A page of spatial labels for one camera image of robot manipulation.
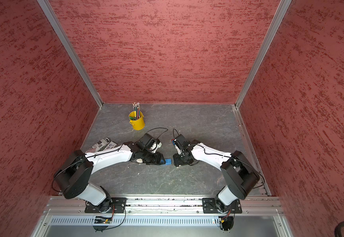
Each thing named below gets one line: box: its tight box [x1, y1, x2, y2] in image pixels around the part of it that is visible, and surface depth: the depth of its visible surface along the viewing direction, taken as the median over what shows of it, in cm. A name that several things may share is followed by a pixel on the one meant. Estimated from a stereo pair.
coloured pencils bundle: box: [132, 102, 141, 120], surface depth 99 cm
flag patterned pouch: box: [85, 137, 118, 154], surface depth 96 cm
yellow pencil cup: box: [128, 110, 146, 131], surface depth 102 cm
